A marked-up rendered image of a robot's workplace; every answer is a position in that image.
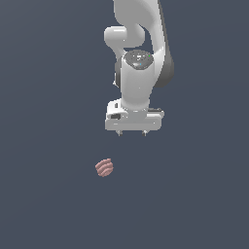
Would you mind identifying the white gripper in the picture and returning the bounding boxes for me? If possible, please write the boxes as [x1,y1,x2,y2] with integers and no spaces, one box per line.
[104,99,165,137]

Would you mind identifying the pink ridged lump object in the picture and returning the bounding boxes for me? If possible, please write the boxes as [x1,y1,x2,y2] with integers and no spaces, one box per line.
[94,158,115,178]

